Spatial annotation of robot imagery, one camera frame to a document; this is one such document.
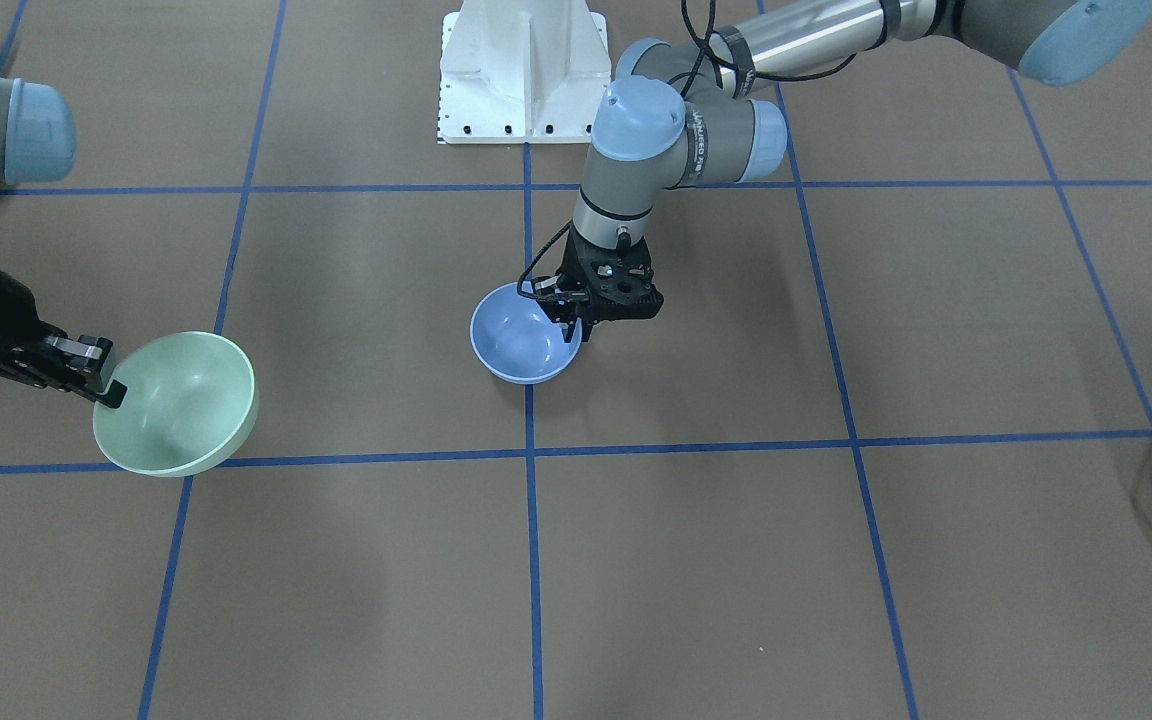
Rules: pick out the blue bowl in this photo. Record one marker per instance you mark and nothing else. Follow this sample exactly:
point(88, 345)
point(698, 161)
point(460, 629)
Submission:
point(516, 341)

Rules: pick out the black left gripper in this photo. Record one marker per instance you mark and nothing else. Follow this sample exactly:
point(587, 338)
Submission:
point(572, 270)

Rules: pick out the green bowl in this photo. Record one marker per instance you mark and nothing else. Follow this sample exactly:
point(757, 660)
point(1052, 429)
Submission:
point(191, 400)

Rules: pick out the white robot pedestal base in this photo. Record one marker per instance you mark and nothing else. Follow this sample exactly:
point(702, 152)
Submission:
point(521, 72)

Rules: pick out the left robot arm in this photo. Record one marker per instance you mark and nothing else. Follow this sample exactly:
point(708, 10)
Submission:
point(674, 118)

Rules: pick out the brown paper table cover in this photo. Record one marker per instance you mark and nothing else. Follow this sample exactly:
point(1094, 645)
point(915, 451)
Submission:
point(886, 453)

